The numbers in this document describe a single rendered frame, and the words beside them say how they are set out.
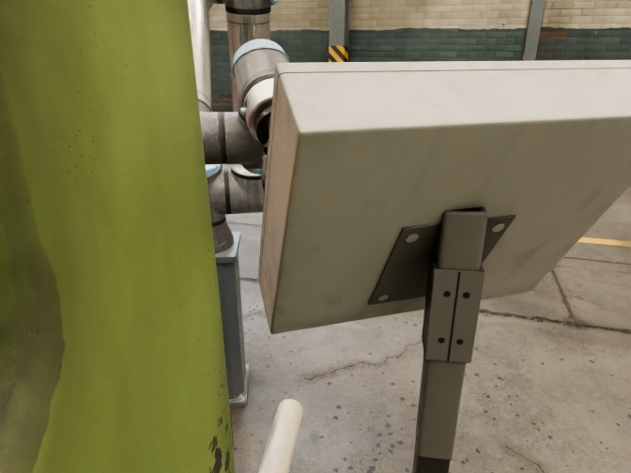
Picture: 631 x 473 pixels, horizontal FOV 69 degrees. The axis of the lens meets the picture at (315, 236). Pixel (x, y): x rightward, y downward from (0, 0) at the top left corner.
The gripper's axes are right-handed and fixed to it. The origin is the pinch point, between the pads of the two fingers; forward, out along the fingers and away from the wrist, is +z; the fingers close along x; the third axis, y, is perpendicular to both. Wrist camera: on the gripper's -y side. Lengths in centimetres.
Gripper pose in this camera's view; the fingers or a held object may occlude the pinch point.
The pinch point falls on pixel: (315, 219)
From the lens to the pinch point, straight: 53.7
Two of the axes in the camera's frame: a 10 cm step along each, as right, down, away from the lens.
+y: -1.4, 6.2, 7.7
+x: -9.6, 1.1, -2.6
